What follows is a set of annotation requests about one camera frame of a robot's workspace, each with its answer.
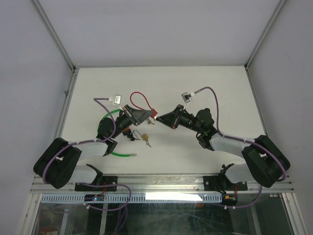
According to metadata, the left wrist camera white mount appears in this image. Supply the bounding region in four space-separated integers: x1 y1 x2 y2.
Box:
108 94 123 110

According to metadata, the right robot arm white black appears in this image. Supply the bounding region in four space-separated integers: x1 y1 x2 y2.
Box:
156 105 291 191

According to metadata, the black-headed key pair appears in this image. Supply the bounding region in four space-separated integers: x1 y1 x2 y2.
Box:
127 135 140 141

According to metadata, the brass padlock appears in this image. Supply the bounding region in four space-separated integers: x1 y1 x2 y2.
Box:
136 130 149 141

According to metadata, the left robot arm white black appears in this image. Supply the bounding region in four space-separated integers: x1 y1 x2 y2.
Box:
33 105 154 190

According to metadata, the red cable seal tag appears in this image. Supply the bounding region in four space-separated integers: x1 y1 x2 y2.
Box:
129 91 158 119

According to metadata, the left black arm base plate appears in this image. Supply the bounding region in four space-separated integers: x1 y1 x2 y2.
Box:
74 175 118 192

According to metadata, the green cable bike lock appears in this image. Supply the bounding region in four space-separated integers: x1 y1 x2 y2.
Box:
97 109 137 158

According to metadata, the orange black padlock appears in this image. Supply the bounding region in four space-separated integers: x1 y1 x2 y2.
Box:
122 127 132 136

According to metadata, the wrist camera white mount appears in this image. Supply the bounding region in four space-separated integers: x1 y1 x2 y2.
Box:
108 94 123 110
181 92 195 110

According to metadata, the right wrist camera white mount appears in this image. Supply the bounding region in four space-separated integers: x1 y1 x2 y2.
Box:
181 92 195 110

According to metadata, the grey slotted cable duct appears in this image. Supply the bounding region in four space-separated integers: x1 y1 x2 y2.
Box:
41 192 222 204

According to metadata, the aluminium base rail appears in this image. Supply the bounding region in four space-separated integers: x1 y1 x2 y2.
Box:
30 174 294 194

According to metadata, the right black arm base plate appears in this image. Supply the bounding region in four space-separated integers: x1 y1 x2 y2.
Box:
203 175 248 194

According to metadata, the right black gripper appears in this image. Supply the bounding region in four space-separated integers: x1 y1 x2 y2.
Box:
155 104 203 134

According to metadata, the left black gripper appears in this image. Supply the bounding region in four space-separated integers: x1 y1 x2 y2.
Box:
111 105 155 139

